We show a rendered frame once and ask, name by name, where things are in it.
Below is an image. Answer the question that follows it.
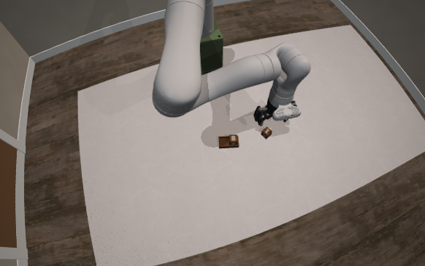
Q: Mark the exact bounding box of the brown calendar cube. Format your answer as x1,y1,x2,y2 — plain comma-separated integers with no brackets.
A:
261,127,272,139
229,134,238,145

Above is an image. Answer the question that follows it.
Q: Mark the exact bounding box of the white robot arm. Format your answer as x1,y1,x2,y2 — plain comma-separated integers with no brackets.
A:
152,0,311,121

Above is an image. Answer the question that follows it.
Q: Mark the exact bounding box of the brown wooden tray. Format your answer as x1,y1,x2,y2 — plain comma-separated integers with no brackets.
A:
218,136,239,148

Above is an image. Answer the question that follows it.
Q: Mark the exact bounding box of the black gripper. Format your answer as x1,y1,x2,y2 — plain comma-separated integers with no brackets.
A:
253,97,297,126

